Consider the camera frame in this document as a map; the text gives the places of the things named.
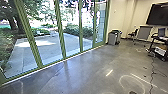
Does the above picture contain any grey block column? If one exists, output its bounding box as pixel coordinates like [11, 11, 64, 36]
[99, 1, 108, 43]

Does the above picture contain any green framed glass door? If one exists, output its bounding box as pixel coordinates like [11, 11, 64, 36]
[92, 0, 111, 47]

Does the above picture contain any grey rolling panel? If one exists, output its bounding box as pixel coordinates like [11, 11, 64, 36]
[136, 24, 154, 43]

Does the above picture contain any black wall television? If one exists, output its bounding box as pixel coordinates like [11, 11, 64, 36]
[145, 1, 168, 27]

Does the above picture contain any white tape strip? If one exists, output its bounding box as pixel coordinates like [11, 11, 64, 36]
[105, 68, 115, 78]

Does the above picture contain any grey trash bin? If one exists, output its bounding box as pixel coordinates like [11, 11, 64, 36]
[107, 30, 119, 46]

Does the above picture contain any green hedge bush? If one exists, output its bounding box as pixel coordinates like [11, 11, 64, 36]
[63, 23, 94, 40]

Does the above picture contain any black wheeled cart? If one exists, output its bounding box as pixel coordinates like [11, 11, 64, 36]
[146, 31, 168, 62]

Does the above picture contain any black swivel chair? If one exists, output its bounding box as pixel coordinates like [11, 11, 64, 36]
[128, 28, 140, 43]

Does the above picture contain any open laptop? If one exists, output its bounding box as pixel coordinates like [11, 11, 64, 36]
[157, 27, 167, 38]

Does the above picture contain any dark tree trunk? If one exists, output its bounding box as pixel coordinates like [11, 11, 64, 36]
[5, 0, 22, 35]

